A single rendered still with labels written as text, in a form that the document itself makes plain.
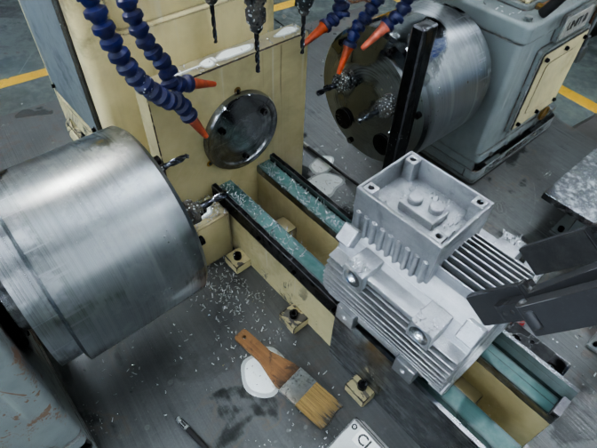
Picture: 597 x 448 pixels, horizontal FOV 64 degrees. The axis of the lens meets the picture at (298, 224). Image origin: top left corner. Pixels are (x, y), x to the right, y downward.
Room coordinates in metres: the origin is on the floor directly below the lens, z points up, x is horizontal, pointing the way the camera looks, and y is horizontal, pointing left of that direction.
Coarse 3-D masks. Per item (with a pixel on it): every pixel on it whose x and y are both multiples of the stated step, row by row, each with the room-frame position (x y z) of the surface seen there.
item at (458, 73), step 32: (448, 32) 0.76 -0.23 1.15; (480, 32) 0.81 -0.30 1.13; (352, 64) 0.76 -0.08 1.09; (384, 64) 0.71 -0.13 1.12; (448, 64) 0.71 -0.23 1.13; (480, 64) 0.75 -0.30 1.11; (352, 96) 0.76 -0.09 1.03; (384, 96) 0.69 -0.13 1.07; (448, 96) 0.68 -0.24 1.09; (480, 96) 0.74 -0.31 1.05; (352, 128) 0.75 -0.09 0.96; (384, 128) 0.69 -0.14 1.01; (416, 128) 0.65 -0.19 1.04; (448, 128) 0.69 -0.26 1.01
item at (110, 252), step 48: (96, 144) 0.43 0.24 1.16; (0, 192) 0.35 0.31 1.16; (48, 192) 0.35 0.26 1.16; (96, 192) 0.36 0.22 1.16; (144, 192) 0.37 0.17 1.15; (0, 240) 0.30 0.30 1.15; (48, 240) 0.30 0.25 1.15; (96, 240) 0.31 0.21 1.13; (144, 240) 0.33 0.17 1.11; (192, 240) 0.35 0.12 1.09; (0, 288) 0.28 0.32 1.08; (48, 288) 0.26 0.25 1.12; (96, 288) 0.28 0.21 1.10; (144, 288) 0.30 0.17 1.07; (192, 288) 0.34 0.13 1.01; (48, 336) 0.24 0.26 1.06; (96, 336) 0.25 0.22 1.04
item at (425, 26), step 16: (416, 32) 0.58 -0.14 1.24; (432, 32) 0.58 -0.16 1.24; (416, 48) 0.57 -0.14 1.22; (432, 48) 0.59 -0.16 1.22; (416, 64) 0.57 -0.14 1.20; (416, 80) 0.57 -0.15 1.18; (400, 96) 0.58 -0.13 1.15; (416, 96) 0.58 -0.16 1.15; (400, 112) 0.57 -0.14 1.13; (400, 128) 0.57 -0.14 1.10; (400, 144) 0.57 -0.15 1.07; (384, 160) 0.58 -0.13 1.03
